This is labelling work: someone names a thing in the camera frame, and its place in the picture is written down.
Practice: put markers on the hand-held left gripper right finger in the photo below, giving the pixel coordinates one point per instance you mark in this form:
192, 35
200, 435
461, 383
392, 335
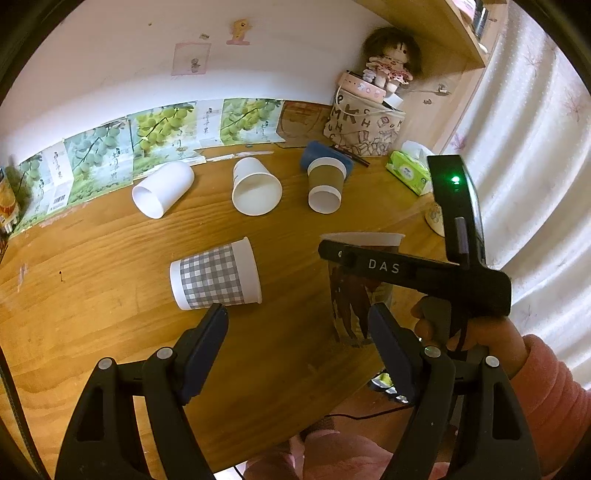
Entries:
392, 355

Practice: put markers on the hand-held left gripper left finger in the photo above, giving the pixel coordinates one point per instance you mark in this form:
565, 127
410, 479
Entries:
207, 350

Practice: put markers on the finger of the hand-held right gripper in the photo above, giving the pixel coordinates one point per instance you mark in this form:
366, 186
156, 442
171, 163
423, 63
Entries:
383, 266

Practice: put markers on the brown leaf print cup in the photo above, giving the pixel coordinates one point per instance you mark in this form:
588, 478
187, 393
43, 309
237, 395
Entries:
351, 300

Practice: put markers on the grey plaid paper cup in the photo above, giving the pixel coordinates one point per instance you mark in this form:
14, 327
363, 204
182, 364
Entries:
214, 279

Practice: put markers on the person's right forearm pink sleeve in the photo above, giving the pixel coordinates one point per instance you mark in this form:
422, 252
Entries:
554, 397

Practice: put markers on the brown white-rimmed paper cup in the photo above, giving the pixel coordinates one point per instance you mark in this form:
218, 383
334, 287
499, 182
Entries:
325, 184

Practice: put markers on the white paper cup lying left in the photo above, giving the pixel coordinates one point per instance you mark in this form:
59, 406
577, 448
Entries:
161, 189

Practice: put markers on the person's right hand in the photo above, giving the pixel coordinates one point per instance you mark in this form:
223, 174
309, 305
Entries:
494, 337

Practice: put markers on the green white floor object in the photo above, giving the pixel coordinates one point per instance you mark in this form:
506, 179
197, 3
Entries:
388, 385

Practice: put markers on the green wet wipes pack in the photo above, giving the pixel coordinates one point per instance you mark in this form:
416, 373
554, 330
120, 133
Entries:
408, 173

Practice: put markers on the white floral curtain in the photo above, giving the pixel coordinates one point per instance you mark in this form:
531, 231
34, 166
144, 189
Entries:
521, 138

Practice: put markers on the dark pen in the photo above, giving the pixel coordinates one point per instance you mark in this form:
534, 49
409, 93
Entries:
353, 155

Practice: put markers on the person's pink clothed legs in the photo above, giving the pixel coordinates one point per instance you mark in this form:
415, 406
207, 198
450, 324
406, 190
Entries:
332, 457

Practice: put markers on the letter print fabric basket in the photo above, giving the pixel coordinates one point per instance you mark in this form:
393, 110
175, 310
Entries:
364, 129

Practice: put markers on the brown cardboard piece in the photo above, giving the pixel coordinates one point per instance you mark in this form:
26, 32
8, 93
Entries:
300, 124

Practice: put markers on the pink round box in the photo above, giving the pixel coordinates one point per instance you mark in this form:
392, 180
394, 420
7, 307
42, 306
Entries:
360, 86

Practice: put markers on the brown-haired doll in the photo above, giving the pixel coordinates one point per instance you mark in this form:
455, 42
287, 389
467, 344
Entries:
392, 50

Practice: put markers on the white paper strip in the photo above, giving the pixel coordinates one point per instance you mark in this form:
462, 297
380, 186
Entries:
240, 155

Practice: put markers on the wooden shelf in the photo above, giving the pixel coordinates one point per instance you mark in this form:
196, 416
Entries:
434, 27

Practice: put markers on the stacked books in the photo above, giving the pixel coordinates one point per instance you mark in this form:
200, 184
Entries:
478, 16

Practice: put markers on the grape print cardboard sheet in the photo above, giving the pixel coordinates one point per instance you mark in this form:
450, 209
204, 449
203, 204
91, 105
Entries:
83, 157
161, 122

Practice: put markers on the yellow box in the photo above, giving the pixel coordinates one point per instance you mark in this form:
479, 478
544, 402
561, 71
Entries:
7, 203

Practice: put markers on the bear wall sticker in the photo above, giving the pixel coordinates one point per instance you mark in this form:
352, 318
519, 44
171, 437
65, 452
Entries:
239, 31

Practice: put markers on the pink square wall sticker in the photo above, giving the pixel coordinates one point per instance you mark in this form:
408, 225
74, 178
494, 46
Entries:
191, 57

